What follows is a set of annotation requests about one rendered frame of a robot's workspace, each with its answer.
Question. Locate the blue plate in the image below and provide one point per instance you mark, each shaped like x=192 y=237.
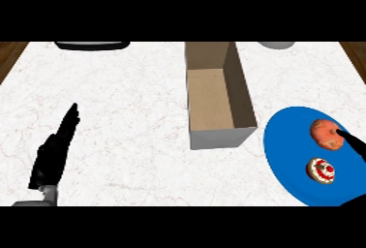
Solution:
x=296 y=155

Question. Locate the orange fruit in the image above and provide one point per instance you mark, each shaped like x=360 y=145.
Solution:
x=327 y=134

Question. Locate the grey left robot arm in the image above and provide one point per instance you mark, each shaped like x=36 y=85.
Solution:
x=46 y=197

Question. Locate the grey round object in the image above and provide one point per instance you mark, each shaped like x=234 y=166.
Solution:
x=276 y=44

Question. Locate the cardboard box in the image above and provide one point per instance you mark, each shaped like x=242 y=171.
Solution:
x=220 y=97

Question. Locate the black appliance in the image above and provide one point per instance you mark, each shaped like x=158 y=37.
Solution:
x=92 y=45

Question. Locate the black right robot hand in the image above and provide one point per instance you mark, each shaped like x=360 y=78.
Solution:
x=353 y=142

